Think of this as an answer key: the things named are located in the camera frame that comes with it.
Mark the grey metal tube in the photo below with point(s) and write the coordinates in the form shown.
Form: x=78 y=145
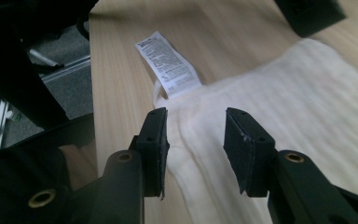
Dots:
x=43 y=59

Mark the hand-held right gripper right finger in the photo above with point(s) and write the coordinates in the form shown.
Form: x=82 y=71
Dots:
x=251 y=155

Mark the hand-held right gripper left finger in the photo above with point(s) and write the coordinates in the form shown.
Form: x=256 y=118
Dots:
x=154 y=155

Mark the aluminium stand profile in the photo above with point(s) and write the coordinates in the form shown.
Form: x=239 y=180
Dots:
x=0 y=124

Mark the large dark object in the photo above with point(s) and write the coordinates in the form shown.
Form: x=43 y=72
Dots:
x=9 y=62

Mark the grey metal rail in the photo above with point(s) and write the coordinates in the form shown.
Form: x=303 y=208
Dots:
x=70 y=69

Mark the cream cloth with white label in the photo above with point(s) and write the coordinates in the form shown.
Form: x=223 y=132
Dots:
x=292 y=102

